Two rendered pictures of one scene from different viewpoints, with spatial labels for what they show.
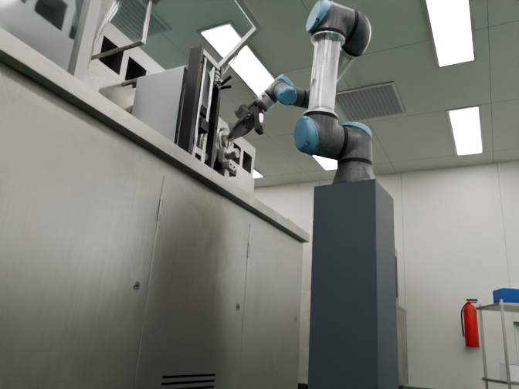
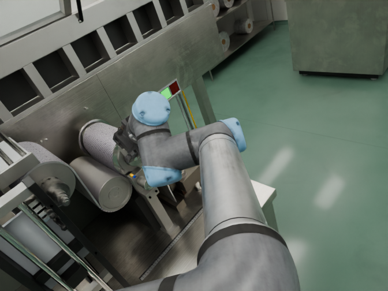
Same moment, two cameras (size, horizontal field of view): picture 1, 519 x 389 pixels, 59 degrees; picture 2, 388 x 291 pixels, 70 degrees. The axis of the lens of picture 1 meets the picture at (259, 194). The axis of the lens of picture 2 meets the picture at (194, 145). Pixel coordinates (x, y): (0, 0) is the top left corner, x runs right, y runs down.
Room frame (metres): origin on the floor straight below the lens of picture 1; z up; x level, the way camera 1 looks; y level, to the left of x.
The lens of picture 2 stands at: (1.27, -0.37, 1.74)
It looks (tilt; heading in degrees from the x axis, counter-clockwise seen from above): 35 degrees down; 28
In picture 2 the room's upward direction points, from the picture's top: 22 degrees counter-clockwise
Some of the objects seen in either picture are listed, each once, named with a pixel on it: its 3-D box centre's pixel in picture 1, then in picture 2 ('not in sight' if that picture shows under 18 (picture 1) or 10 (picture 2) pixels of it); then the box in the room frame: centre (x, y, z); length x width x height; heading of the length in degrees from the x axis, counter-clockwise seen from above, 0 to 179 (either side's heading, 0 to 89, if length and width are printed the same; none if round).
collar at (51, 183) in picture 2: not in sight; (53, 190); (1.63, 0.26, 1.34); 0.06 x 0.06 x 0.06; 62
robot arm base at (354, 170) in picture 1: (354, 177); not in sight; (1.40, -0.31, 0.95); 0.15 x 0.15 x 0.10
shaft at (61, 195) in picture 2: not in sight; (62, 198); (1.61, 0.21, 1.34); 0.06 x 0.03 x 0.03; 62
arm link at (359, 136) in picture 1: (352, 145); not in sight; (1.40, -0.30, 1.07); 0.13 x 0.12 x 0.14; 110
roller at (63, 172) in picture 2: not in sight; (35, 173); (1.71, 0.40, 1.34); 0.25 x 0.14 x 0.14; 62
